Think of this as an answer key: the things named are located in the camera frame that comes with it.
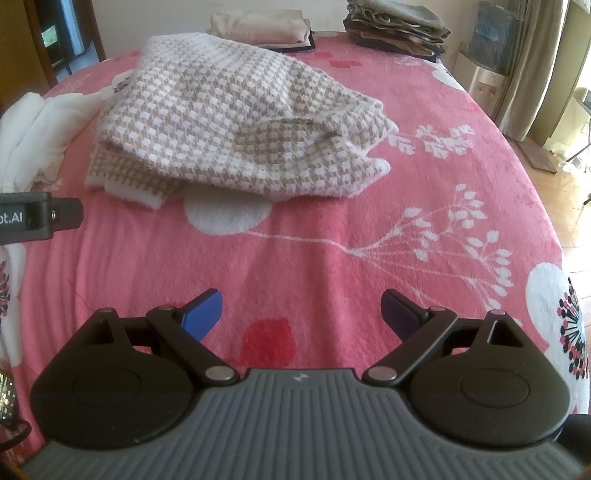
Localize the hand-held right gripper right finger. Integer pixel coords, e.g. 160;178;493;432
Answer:
363;288;525;387

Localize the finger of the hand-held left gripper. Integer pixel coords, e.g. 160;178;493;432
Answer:
52;198;85;231

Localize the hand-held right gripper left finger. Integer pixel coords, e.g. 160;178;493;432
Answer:
78;288;239;387

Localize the beige white houndstooth knit cardigan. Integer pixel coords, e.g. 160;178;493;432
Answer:
84;32;399;210

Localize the stack of folded clothes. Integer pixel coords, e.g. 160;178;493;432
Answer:
344;0;451;63

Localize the white crumpled cloth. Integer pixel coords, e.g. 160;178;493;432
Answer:
0;92;114;192

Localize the pink floral blanket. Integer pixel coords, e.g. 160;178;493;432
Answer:
0;30;591;462

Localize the framed mirror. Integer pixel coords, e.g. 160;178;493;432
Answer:
39;0;65;68

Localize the brown board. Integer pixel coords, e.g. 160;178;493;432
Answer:
510;138;559;174

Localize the white water dispenser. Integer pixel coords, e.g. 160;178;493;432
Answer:
455;46;506;123

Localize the folding table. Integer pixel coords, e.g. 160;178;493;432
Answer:
545;88;591;162

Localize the folded cream garment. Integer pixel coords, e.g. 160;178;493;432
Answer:
206;10;311;44

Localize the beige curtain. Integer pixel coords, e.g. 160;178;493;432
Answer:
496;0;583;141

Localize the blue water bottle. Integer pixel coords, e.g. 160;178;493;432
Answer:
468;0;518;72

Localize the black cable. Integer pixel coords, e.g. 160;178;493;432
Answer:
0;418;32;453

